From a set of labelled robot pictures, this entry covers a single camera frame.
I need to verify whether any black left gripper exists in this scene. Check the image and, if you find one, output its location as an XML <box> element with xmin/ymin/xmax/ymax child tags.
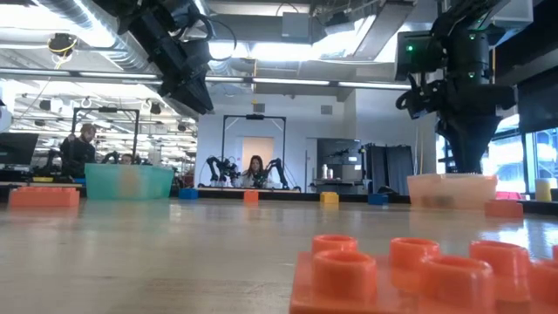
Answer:
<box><xmin>130</xmin><ymin>8</ymin><xmax>214</xmax><ymax>116</ymax></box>

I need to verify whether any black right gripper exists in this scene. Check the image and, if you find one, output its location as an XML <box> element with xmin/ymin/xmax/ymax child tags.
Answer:
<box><xmin>435</xmin><ymin>82</ymin><xmax>518</xmax><ymax>174</ymax></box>

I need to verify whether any teal translucent plastic bin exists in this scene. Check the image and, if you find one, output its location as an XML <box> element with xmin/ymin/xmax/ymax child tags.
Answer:
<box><xmin>84</xmin><ymin>163</ymin><xmax>175</xmax><ymax>201</ymax></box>

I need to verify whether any long orange block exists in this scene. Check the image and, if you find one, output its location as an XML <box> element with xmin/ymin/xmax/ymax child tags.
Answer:
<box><xmin>8</xmin><ymin>187</ymin><xmax>81</xmax><ymax>208</ymax></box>
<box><xmin>289</xmin><ymin>234</ymin><xmax>558</xmax><ymax>314</ymax></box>

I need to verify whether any orange translucent plastic bin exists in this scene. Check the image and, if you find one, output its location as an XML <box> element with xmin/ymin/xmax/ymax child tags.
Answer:
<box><xmin>406</xmin><ymin>173</ymin><xmax>499</xmax><ymax>210</ymax></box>

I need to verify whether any black room divider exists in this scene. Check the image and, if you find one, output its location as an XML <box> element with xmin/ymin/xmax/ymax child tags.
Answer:
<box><xmin>364</xmin><ymin>143</ymin><xmax>414</xmax><ymax>196</ymax></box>

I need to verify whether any yellow cup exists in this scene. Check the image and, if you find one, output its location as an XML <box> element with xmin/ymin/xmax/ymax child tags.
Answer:
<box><xmin>534</xmin><ymin>177</ymin><xmax>553</xmax><ymax>202</ymax></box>

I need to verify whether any long ceiling light strip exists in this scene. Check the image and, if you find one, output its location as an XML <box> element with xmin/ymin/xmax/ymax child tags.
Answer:
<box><xmin>0</xmin><ymin>67</ymin><xmax>413</xmax><ymax>92</ymax></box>

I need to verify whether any dark storage cabinet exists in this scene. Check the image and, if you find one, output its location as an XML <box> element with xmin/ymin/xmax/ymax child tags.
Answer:
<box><xmin>316</xmin><ymin>138</ymin><xmax>365</xmax><ymax>195</ymax></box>

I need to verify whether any grey ceiling box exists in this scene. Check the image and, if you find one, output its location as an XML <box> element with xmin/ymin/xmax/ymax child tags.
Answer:
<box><xmin>281</xmin><ymin>11</ymin><xmax>313</xmax><ymax>40</ymax></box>

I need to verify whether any black monitor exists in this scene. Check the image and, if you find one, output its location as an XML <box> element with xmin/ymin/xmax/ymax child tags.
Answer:
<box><xmin>0</xmin><ymin>132</ymin><xmax>39</xmax><ymax>166</ymax></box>

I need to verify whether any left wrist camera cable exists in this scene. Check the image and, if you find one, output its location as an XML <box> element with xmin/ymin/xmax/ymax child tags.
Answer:
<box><xmin>187</xmin><ymin>12</ymin><xmax>239</xmax><ymax>62</ymax></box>

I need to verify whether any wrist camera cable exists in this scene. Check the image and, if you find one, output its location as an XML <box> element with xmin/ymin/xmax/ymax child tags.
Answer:
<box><xmin>395</xmin><ymin>73</ymin><xmax>441</xmax><ymax>121</ymax></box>
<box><xmin>187</xmin><ymin>12</ymin><xmax>239</xmax><ymax>62</ymax></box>

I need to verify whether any black gantry frame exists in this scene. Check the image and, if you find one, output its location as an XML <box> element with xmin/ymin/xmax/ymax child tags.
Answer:
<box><xmin>221</xmin><ymin>113</ymin><xmax>288</xmax><ymax>188</ymax></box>
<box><xmin>71</xmin><ymin>106</ymin><xmax>140</xmax><ymax>165</ymax></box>

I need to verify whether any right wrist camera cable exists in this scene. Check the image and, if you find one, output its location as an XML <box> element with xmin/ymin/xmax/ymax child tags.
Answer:
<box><xmin>395</xmin><ymin>73</ymin><xmax>441</xmax><ymax>121</ymax></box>

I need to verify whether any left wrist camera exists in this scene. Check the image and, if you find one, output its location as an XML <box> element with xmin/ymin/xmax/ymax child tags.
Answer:
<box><xmin>169</xmin><ymin>0</ymin><xmax>210</xmax><ymax>31</ymax></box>

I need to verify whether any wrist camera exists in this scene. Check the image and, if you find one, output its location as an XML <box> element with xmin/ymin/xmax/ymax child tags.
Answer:
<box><xmin>169</xmin><ymin>0</ymin><xmax>210</xmax><ymax>31</ymax></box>
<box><xmin>394</xmin><ymin>30</ymin><xmax>444</xmax><ymax>82</ymax></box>

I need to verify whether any silver ceiling duct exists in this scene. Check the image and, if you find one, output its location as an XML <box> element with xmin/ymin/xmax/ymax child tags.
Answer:
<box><xmin>38</xmin><ymin>0</ymin><xmax>201</xmax><ymax>119</ymax></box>

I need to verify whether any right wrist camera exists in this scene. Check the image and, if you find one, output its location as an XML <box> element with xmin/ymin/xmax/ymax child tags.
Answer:
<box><xmin>394</xmin><ymin>30</ymin><xmax>444</xmax><ymax>82</ymax></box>

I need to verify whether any yellow black cable reel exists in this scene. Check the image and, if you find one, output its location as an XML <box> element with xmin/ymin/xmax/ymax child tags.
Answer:
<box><xmin>46</xmin><ymin>32</ymin><xmax>78</xmax><ymax>58</ymax></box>

